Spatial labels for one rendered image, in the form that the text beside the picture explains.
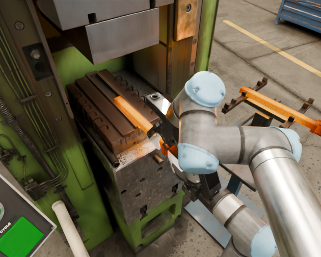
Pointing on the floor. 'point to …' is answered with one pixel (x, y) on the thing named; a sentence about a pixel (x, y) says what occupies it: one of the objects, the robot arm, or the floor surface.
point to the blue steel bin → (308, 14)
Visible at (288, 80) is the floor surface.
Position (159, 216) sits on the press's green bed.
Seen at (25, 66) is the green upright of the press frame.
